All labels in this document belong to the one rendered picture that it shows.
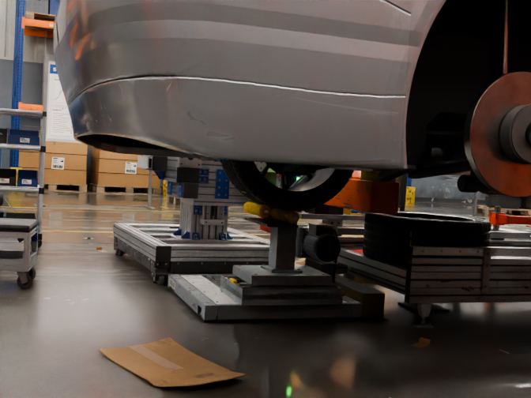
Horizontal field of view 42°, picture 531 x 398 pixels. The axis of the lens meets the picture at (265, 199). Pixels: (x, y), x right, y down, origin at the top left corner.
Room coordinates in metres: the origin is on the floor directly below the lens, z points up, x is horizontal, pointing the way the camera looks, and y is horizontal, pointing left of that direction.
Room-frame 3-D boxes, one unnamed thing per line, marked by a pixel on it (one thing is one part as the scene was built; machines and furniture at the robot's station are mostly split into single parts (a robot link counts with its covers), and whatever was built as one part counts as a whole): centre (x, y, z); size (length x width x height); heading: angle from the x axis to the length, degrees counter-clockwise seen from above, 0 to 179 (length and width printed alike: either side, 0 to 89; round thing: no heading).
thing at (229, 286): (3.34, -0.10, 0.13); 0.50 x 0.36 x 0.10; 110
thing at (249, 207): (3.37, 0.04, 0.51); 0.29 x 0.06 x 0.06; 20
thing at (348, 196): (3.71, -0.51, 0.69); 0.52 x 0.17 x 0.35; 20
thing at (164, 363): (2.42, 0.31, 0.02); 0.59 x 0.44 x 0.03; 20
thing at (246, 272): (3.34, -0.10, 0.32); 0.40 x 0.30 x 0.28; 110
